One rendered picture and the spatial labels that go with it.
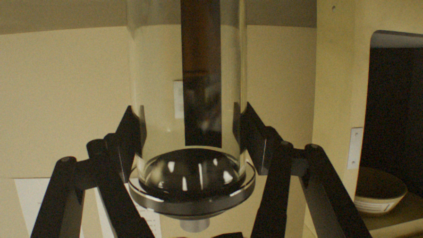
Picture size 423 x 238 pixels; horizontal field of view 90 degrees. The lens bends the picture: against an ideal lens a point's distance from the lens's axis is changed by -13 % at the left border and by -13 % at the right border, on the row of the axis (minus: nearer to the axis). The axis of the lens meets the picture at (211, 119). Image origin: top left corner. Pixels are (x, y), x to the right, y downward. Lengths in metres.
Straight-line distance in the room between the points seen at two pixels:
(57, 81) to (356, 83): 0.78
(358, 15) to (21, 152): 0.97
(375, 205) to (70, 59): 0.87
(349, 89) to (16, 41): 0.89
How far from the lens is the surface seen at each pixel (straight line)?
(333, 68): 0.46
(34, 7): 0.57
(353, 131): 0.43
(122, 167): 0.16
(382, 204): 0.57
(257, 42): 0.80
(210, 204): 0.17
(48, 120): 0.88
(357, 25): 0.42
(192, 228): 0.23
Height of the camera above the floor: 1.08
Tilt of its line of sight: 11 degrees up
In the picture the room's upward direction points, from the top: 179 degrees clockwise
